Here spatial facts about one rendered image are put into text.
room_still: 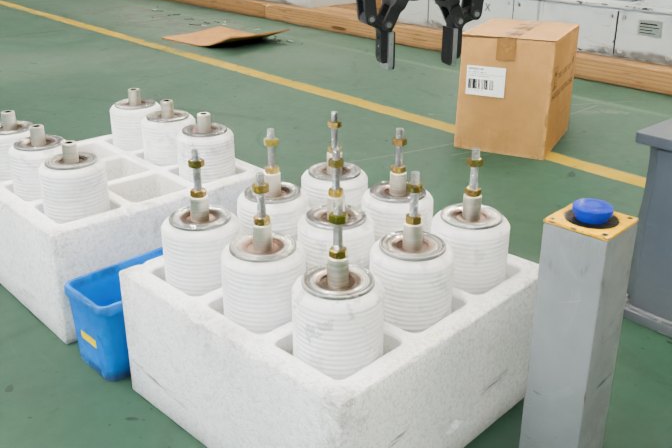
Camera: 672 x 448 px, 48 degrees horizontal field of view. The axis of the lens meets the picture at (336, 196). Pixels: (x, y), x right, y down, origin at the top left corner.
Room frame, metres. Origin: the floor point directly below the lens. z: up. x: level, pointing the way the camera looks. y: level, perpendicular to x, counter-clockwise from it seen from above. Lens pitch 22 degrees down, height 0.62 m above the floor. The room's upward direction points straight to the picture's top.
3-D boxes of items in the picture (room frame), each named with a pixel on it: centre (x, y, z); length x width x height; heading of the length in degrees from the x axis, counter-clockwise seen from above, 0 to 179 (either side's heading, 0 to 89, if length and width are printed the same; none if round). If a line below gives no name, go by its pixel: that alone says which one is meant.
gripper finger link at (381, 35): (0.76, -0.04, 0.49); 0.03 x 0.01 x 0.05; 109
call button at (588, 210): (0.71, -0.26, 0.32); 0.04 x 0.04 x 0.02
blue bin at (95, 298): (1.00, 0.24, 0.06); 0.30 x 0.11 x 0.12; 135
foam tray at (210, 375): (0.85, 0.00, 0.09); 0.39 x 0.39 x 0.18; 46
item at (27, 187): (1.15, 0.48, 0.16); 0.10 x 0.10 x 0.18
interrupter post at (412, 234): (0.77, -0.09, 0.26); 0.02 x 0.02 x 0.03
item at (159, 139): (1.31, 0.30, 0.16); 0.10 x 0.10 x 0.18
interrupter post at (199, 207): (0.85, 0.17, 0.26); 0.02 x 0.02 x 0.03
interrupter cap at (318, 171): (1.02, 0.00, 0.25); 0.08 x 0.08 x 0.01
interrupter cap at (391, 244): (0.77, -0.09, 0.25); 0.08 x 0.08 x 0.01
